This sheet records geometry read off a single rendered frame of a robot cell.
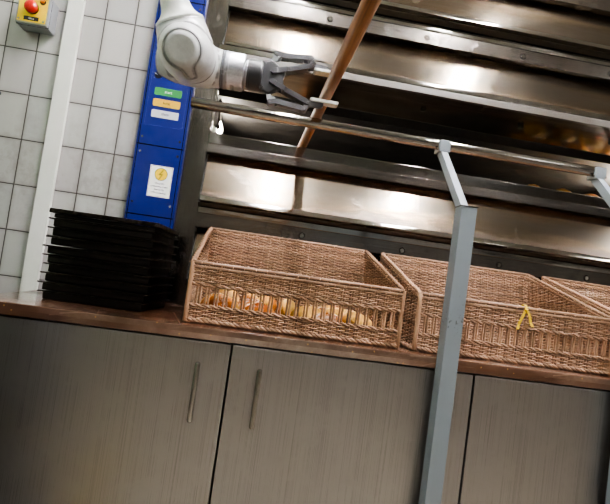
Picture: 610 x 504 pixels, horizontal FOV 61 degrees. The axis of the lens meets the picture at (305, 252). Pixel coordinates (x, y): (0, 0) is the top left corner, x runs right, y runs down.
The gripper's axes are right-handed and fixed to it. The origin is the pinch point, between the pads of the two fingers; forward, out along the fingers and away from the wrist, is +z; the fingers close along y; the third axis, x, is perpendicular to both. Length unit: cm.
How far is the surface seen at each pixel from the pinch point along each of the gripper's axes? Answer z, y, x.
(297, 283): -0.4, 48.8, -4.0
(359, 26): 0.0, 2.5, 37.5
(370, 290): 18, 48, -4
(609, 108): 112, -32, -53
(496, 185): 72, 4, -53
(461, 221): 35.5, 28.7, 6.7
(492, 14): 62, -59, -53
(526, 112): 72, -19, -38
